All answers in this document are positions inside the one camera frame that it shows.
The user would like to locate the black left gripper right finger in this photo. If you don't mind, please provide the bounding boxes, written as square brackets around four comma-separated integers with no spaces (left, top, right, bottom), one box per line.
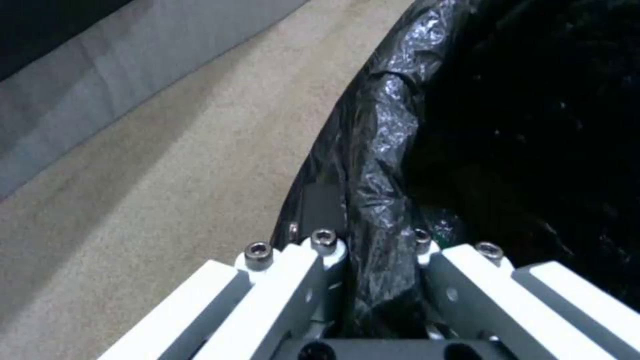
[412,227,640,360]

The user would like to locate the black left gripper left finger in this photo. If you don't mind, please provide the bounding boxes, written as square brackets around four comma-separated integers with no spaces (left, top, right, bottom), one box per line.
[94,182,350,360]

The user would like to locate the trash bin with black bag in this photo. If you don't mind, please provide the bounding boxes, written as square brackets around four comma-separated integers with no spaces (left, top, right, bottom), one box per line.
[269,0,640,340]

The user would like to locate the grey upholstered furniture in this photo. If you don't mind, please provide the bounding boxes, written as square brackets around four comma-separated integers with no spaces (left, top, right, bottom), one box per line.
[0,0,417,205]

